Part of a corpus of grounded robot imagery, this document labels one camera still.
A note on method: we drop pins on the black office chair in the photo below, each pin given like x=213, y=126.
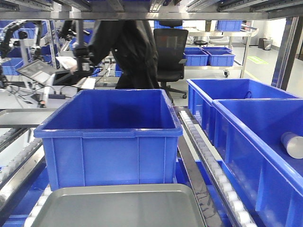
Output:
x=170, y=44

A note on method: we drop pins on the blue bin right front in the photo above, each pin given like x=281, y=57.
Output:
x=248, y=136

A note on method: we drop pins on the person in black clothes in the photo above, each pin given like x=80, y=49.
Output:
x=132, y=44

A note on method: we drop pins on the blue bin right rear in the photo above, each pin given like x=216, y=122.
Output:
x=202, y=93

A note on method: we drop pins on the blue bin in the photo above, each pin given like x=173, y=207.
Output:
x=107, y=137
x=202, y=93
x=248, y=136

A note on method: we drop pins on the white roll in bin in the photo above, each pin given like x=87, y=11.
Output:
x=293, y=144

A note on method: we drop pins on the grey metal tray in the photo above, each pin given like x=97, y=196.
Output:
x=138, y=205

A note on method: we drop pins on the blue bin front centre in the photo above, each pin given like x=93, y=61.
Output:
x=107, y=137

